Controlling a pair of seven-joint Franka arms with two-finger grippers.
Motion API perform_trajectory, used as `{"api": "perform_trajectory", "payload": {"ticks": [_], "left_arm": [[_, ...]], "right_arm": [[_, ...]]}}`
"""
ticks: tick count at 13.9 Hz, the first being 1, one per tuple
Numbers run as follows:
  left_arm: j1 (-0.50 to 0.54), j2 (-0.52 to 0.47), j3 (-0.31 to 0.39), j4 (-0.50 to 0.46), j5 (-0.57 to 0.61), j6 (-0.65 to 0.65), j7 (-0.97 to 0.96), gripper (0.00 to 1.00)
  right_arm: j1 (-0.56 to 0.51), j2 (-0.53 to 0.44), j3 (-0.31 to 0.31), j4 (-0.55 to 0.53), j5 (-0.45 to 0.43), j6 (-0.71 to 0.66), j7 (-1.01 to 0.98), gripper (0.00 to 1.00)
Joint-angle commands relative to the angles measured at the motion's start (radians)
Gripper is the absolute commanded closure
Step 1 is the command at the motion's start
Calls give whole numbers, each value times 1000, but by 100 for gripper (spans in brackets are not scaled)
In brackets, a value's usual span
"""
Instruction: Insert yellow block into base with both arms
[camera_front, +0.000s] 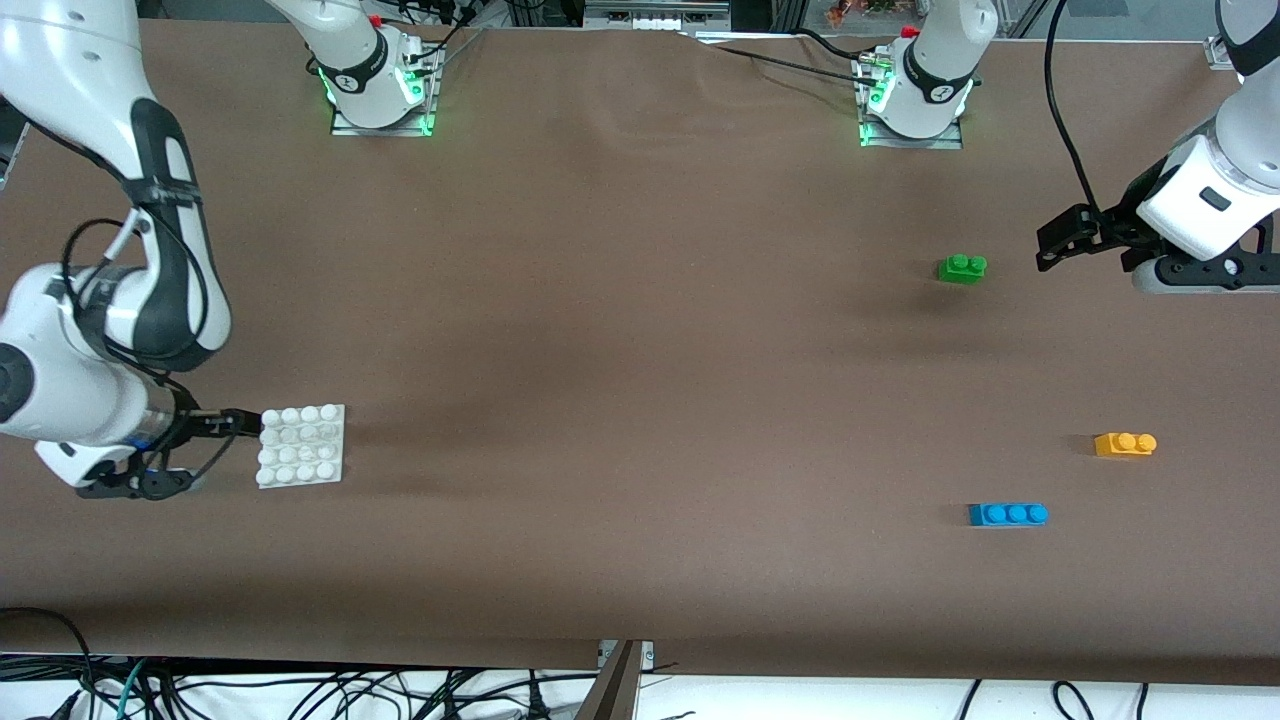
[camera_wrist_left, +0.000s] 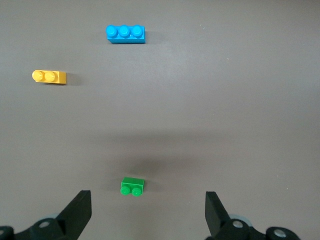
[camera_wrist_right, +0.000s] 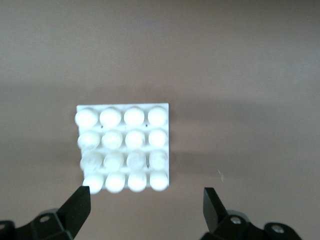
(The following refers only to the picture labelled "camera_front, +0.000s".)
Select aluminium frame profile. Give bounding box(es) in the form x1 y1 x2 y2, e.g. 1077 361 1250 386
583 0 733 33

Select white studded base plate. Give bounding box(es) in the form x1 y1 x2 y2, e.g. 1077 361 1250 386
256 404 347 490

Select black looped cable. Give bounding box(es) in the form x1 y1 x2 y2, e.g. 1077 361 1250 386
0 607 96 720

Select dark table support beam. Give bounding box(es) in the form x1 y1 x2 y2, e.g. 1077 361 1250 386
575 640 641 720

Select brown table cover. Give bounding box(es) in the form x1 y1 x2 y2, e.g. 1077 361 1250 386
0 18 1280 686

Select teal cable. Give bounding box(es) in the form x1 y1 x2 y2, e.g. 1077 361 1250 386
112 658 149 720

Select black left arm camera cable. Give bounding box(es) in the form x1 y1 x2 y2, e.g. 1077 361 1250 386
1044 0 1103 216

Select blue three-stud block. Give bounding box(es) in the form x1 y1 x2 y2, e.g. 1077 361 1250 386
968 503 1050 528

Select black floor cable bundle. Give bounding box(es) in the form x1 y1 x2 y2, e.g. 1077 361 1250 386
0 655 601 720

